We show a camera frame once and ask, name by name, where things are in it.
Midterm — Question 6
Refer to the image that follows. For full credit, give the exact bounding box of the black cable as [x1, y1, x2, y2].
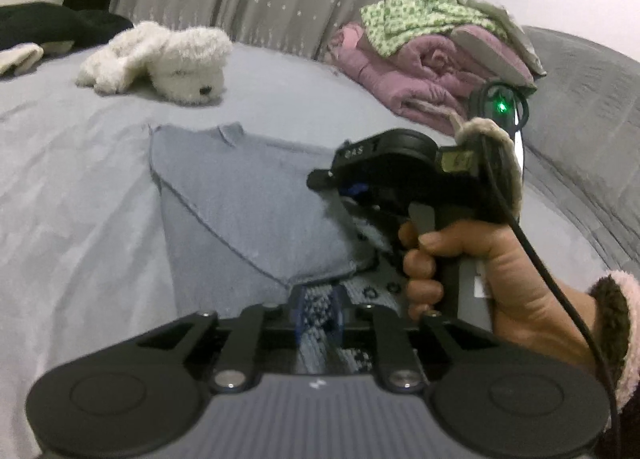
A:
[467, 81, 626, 459]

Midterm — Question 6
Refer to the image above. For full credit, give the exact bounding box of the person's right hand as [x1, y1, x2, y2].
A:
[398, 219, 602, 365]

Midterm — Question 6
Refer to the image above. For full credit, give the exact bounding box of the green patterned cloth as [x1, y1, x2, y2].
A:
[360, 0, 511, 57]

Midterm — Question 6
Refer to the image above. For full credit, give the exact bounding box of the white plush dog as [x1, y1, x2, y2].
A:
[76, 21, 233, 106]

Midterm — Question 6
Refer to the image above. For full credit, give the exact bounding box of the grey knit sweater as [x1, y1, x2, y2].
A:
[147, 123, 416, 375]

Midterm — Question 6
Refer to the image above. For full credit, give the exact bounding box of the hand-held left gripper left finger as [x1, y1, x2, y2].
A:
[132, 288, 308, 393]

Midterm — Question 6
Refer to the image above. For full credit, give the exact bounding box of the black garment with white sock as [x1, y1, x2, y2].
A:
[0, 3, 136, 52]

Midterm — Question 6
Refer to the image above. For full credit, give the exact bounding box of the grey bed sheet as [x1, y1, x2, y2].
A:
[0, 41, 611, 440]

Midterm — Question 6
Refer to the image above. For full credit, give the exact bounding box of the white cloth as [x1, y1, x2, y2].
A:
[0, 43, 46, 77]

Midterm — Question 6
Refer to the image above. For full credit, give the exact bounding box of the beige fuzzy strap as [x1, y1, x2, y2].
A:
[449, 111, 525, 222]

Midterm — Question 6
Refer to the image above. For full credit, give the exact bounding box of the grey padded headboard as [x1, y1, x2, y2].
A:
[515, 26, 640, 285]

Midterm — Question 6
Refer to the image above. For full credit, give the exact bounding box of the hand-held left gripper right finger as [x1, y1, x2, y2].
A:
[330, 289, 502, 395]

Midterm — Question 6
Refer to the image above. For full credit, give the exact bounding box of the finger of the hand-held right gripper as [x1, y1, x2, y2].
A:
[306, 166, 373, 200]

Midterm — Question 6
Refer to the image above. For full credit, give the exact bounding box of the pink folded quilt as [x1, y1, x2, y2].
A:
[325, 23, 538, 134]

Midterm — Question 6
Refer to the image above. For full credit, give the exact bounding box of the person's right forearm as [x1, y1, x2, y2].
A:
[587, 269, 640, 459]

